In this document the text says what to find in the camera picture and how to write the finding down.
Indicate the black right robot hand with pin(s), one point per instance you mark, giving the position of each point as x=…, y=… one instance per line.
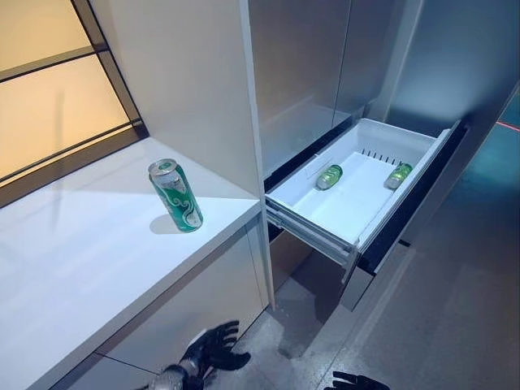
x=351, y=382

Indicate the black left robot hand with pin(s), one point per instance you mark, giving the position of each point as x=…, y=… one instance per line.
x=215, y=349

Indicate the stainless steel fridge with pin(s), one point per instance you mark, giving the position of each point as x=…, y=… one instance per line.
x=365, y=101

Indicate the green beverage can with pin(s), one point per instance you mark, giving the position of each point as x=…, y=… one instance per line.
x=398, y=175
x=330, y=176
x=176, y=195

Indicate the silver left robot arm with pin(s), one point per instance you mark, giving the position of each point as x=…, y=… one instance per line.
x=172, y=380

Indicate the black framed window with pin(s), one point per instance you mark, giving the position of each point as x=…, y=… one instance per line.
x=53, y=93

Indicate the white counter cabinet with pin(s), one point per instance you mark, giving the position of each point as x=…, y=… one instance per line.
x=122, y=264

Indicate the white fridge drawer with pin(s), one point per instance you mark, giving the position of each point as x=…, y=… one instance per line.
x=357, y=191

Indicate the white tall side panel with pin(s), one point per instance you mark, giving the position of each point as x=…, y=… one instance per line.
x=195, y=101

